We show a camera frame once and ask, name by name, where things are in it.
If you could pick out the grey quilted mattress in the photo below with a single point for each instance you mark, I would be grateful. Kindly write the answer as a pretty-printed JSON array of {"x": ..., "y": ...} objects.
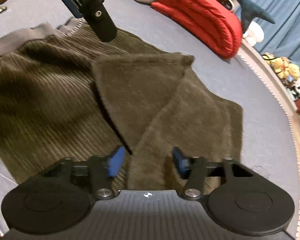
[{"x": 267, "y": 143}]

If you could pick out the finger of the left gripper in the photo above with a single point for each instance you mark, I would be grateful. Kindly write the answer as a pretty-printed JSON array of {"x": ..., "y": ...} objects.
[{"x": 99, "y": 20}]

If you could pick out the white plush toy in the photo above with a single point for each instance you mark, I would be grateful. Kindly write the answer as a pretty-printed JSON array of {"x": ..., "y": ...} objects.
[{"x": 254, "y": 34}]

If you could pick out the yellow plush toy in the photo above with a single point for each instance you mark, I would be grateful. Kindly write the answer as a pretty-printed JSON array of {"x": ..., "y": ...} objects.
[{"x": 283, "y": 68}]

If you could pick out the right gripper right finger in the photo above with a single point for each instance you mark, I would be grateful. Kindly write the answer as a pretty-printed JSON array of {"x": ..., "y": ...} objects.
[{"x": 234, "y": 196}]

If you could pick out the teal shark plush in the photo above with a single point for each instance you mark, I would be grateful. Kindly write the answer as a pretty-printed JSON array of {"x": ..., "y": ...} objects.
[{"x": 249, "y": 11}]

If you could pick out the blue curtain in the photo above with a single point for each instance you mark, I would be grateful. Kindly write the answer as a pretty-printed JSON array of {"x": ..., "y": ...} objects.
[{"x": 283, "y": 37}]

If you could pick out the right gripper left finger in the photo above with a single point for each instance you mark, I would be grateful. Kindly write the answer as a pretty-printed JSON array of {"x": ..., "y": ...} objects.
[{"x": 61, "y": 195}]

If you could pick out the dark olive corduroy pants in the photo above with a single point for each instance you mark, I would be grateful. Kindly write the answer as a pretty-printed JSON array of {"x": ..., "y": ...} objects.
[{"x": 64, "y": 93}]

